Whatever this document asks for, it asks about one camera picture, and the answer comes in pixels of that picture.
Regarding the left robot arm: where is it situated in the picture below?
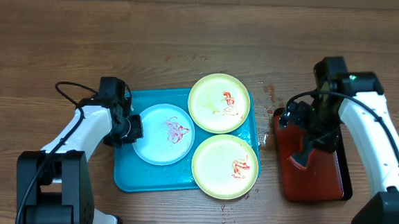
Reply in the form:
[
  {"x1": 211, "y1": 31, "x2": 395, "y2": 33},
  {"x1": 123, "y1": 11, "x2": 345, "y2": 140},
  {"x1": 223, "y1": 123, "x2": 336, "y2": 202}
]
[{"x1": 15, "y1": 76, "x2": 143, "y2": 224}]

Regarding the light blue round plate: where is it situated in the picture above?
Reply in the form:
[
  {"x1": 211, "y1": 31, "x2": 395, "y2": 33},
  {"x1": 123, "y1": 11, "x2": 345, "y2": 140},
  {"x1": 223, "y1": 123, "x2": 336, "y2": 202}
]
[{"x1": 133, "y1": 103, "x2": 195, "y2": 166}]

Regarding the pink and black sponge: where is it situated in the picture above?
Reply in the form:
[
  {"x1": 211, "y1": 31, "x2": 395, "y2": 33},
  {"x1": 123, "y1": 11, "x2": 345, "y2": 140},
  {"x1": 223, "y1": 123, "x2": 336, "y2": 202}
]
[{"x1": 288, "y1": 141, "x2": 313, "y2": 169}]

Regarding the green rimmed plate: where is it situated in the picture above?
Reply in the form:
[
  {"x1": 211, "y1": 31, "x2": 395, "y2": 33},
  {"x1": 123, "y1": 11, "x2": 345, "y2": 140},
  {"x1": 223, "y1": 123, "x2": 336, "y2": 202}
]
[
  {"x1": 188, "y1": 73, "x2": 251, "y2": 134},
  {"x1": 191, "y1": 134, "x2": 260, "y2": 200}
]

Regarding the teal plastic serving tray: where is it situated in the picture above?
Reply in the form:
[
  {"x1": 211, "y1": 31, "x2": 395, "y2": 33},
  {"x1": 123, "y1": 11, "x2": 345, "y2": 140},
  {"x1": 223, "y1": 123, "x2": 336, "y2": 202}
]
[{"x1": 114, "y1": 88, "x2": 260, "y2": 192}]

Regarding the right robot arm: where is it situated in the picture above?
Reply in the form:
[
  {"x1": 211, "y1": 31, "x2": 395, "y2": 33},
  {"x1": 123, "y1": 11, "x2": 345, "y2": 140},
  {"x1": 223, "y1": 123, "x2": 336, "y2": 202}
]
[{"x1": 272, "y1": 56, "x2": 399, "y2": 224}]

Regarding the red black lacquer tray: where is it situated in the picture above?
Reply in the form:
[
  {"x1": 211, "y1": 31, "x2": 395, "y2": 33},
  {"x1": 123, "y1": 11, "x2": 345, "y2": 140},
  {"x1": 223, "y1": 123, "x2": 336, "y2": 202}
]
[{"x1": 272, "y1": 107, "x2": 353, "y2": 203}]

